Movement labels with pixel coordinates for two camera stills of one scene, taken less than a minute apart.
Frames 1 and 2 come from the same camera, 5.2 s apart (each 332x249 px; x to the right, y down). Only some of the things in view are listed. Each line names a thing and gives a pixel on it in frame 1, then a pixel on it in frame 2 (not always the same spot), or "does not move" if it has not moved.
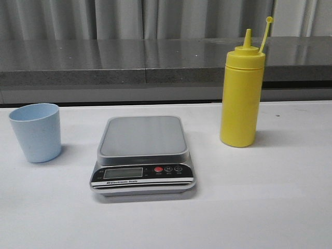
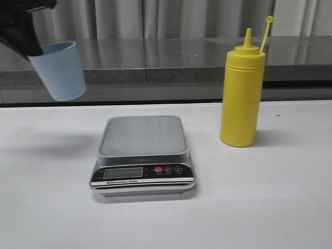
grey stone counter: [186, 62] does not move
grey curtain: [163, 19] does not move
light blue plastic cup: [38, 126] → [60, 68]
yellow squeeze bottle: [241, 93] does not move
